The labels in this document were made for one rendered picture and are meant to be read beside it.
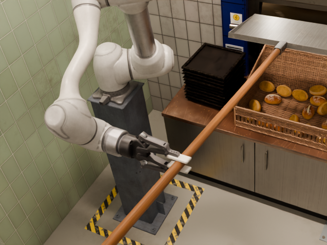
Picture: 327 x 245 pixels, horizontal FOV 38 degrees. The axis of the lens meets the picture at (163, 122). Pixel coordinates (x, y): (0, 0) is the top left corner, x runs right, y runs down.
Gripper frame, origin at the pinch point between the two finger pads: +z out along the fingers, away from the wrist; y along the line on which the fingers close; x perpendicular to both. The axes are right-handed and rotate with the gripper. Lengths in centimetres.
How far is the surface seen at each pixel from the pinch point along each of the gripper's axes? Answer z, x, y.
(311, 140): 17, -115, 58
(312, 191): 22, -116, 93
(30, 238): -122, -32, 125
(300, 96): 1, -147, 52
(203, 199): -44, -111, 123
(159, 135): -101, -152, 116
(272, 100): -13, -139, 54
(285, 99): -7, -147, 56
